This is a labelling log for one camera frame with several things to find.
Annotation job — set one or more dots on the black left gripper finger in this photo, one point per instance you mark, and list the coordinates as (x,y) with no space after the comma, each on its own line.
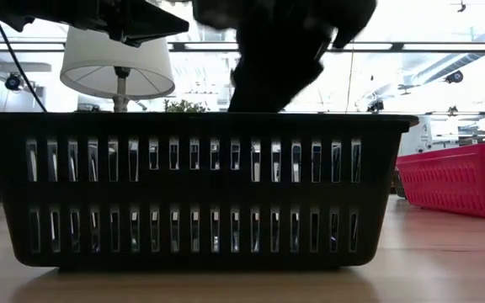
(150,23)

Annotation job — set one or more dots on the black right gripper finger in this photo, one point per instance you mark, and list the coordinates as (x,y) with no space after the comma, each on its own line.
(276,71)

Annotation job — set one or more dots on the black ceiling camera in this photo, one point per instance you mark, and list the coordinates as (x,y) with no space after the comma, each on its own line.
(375,106)
(13,81)
(454,76)

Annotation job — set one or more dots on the long ceiling light bar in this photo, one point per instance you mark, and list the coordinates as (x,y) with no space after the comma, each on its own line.
(436,46)

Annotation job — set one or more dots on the white shade table lamp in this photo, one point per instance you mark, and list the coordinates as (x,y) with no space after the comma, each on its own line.
(99,63)

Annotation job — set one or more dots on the red plastic mesh basket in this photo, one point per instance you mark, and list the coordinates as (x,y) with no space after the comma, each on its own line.
(457,185)

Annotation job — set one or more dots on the green plant in ribbed pot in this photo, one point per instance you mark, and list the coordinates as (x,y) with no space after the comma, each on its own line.
(183,107)

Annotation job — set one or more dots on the white cylindrical appliance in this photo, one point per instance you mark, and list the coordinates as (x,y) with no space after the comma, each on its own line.
(421,141)

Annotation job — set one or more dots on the black plastic slotted basket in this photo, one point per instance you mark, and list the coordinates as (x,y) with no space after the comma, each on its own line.
(399,183)
(209,191)

